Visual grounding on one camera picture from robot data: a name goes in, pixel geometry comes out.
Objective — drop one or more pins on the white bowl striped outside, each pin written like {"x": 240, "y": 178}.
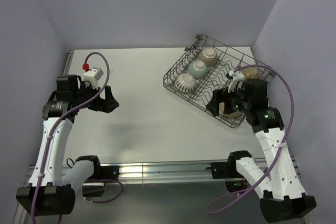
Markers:
{"x": 185, "y": 83}

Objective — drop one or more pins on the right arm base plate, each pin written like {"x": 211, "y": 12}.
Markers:
{"x": 220, "y": 170}

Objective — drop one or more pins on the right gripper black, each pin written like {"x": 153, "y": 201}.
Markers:
{"x": 213, "y": 105}

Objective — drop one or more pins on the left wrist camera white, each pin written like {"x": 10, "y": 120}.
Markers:
{"x": 91, "y": 76}

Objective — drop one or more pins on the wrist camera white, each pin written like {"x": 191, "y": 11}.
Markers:
{"x": 236, "y": 79}
{"x": 91, "y": 76}

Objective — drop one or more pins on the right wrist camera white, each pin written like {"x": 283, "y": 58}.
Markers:
{"x": 236, "y": 79}

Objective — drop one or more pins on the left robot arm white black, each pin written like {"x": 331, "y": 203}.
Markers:
{"x": 50, "y": 192}

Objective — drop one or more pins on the red patterned bowl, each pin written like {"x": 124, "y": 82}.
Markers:
{"x": 209, "y": 56}

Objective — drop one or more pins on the plain white bowl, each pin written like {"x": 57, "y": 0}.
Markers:
{"x": 231, "y": 115}

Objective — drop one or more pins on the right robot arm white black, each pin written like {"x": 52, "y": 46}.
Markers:
{"x": 282, "y": 196}

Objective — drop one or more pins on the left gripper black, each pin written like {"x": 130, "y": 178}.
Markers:
{"x": 105, "y": 105}

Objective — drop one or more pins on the grey wire dish rack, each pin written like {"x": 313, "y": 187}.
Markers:
{"x": 229, "y": 58}

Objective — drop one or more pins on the black glossy bowl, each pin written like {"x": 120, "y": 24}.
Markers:
{"x": 250, "y": 73}

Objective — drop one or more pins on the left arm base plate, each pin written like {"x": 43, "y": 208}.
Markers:
{"x": 105, "y": 173}

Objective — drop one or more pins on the light green bowl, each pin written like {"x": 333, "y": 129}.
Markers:
{"x": 198, "y": 69}

